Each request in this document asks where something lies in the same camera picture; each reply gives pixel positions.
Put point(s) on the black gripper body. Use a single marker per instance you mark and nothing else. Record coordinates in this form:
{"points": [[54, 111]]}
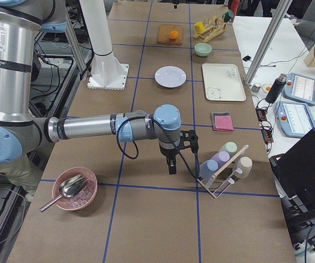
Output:
{"points": [[167, 153]]}

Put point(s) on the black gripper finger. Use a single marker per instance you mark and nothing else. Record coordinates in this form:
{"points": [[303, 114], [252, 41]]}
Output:
{"points": [[172, 169]]}

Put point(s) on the orange fruit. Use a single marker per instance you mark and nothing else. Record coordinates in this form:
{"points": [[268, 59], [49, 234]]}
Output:
{"points": [[174, 34]]}

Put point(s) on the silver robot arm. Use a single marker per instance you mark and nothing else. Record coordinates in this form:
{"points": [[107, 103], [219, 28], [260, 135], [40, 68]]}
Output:
{"points": [[20, 133]]}

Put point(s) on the cream bear serving tray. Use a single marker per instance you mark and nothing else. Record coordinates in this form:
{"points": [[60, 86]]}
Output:
{"points": [[222, 82]]}

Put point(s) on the blue tumbler cup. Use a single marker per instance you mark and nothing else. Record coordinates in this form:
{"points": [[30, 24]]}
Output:
{"points": [[208, 168]]}

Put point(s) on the purple tumbler cup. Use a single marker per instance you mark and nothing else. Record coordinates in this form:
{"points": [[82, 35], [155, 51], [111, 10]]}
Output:
{"points": [[221, 158]]}

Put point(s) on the grey folded cloth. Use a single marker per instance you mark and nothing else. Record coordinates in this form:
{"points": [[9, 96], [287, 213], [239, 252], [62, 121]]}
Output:
{"points": [[216, 114]]}

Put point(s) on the green tumbler cup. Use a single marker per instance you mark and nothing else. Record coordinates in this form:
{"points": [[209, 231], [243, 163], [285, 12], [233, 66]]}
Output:
{"points": [[229, 147]]}

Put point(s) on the pink folded cloth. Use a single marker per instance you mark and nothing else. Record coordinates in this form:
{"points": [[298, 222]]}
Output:
{"points": [[223, 123]]}

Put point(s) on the beige tumbler cup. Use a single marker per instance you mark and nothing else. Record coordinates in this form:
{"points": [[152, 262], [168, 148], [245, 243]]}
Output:
{"points": [[243, 167]]}

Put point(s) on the white ceramic plate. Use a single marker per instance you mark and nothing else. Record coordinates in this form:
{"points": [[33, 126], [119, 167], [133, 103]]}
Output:
{"points": [[170, 76]]}

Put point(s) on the pink bowl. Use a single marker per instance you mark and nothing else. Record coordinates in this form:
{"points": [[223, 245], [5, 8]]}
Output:
{"points": [[81, 193]]}

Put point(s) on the metal scoop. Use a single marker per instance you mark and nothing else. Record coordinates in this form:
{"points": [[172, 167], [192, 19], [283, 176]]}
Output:
{"points": [[68, 189]]}

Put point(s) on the small metal tin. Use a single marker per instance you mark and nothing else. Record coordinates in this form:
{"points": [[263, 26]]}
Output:
{"points": [[256, 87]]}

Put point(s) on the green ceramic bowl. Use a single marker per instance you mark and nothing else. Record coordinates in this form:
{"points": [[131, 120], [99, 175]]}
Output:
{"points": [[203, 49]]}

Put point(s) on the wooden cutting board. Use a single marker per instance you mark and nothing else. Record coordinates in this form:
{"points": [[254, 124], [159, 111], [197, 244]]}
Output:
{"points": [[164, 34]]}

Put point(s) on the black thermos bottle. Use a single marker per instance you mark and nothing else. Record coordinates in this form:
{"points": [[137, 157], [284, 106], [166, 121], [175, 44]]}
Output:
{"points": [[276, 88]]}

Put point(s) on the small black device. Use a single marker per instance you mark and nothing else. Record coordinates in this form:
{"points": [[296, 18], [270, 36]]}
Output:
{"points": [[246, 58]]}

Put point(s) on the near teach pendant tablet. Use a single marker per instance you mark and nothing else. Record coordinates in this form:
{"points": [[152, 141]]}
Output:
{"points": [[295, 118]]}

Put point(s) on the teach pendant tablet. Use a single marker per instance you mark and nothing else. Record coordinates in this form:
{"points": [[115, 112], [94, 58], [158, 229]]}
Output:
{"points": [[295, 118], [300, 88]]}

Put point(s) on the yellow mug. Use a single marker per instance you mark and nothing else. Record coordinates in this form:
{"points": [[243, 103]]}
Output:
{"points": [[199, 27]]}

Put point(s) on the black laptop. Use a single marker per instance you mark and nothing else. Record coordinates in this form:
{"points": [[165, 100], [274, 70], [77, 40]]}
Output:
{"points": [[295, 172]]}

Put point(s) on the wooden mug drying rack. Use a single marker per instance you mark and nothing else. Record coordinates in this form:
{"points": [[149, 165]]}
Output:
{"points": [[213, 27]]}

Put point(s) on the far teach pendant tablet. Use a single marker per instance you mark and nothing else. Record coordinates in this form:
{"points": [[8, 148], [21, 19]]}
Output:
{"points": [[300, 88]]}

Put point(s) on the dark green mug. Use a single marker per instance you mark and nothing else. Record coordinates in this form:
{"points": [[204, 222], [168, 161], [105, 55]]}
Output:
{"points": [[228, 16]]}

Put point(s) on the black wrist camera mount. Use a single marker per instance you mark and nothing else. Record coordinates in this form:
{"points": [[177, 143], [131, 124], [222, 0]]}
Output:
{"points": [[189, 139]]}

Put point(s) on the white wire cup rack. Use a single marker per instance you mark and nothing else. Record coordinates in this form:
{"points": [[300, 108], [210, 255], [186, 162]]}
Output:
{"points": [[224, 177]]}

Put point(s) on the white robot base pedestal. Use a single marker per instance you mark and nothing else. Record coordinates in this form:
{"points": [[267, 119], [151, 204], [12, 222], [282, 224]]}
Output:
{"points": [[106, 71]]}

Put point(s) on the aluminium frame post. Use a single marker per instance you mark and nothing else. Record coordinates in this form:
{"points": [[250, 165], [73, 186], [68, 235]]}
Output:
{"points": [[273, 26]]}

